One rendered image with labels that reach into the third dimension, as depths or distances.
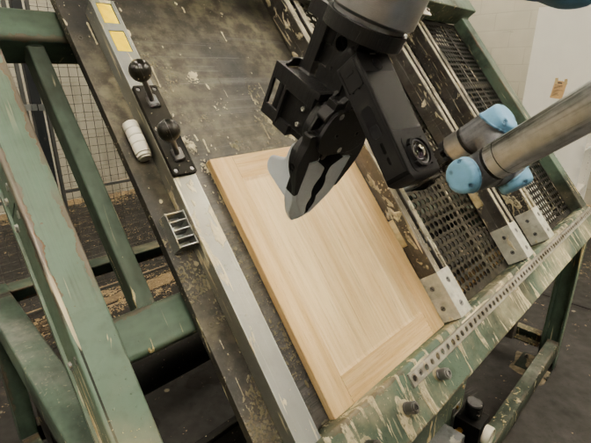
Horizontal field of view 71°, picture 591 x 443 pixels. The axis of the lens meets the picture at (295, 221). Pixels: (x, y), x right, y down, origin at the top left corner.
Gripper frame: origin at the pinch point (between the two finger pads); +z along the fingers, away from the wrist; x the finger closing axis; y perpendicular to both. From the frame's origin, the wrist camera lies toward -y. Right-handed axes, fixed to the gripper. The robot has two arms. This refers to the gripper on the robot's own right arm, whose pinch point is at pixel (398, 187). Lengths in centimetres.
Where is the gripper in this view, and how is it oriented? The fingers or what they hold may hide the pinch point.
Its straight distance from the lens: 124.1
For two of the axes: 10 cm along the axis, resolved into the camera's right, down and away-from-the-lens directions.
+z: -5.4, 4.1, 7.3
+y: -7.1, 2.4, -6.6
